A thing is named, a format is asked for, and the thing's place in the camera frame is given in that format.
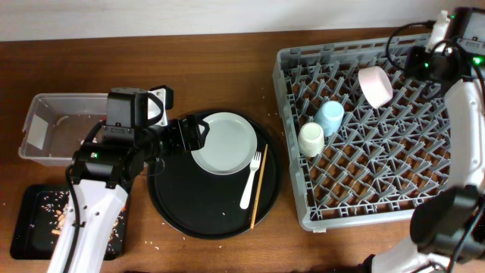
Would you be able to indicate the pink white bowl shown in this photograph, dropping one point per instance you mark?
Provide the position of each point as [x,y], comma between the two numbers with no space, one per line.
[375,86]

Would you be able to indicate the clear plastic bin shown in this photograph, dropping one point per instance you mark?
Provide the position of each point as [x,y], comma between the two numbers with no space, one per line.
[56,125]

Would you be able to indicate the white plastic fork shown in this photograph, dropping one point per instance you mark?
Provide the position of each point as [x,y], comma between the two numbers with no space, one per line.
[253,167]

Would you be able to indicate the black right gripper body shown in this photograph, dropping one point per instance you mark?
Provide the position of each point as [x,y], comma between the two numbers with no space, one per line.
[419,63]

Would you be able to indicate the pale grey plate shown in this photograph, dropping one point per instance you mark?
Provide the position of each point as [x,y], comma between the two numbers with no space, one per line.
[230,144]

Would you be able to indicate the light blue plastic cup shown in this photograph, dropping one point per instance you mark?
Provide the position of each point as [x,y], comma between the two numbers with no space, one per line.
[329,117]

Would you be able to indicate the cream white cup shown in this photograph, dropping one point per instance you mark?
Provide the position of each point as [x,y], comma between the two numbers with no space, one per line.
[311,139]

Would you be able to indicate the black rectangular tray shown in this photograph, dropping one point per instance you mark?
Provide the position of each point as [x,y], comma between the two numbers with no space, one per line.
[39,222]

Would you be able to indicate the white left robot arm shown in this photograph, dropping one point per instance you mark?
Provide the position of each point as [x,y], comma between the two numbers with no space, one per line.
[104,168]

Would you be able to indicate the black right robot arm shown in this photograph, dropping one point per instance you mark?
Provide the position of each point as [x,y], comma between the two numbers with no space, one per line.
[449,228]

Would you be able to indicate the round black tray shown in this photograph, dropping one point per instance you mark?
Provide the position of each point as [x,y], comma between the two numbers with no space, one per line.
[205,205]

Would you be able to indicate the wooden chopstick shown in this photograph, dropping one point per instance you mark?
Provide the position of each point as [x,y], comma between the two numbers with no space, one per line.
[258,191]

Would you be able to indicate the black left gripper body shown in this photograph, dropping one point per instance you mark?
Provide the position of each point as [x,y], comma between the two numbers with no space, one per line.
[176,142]

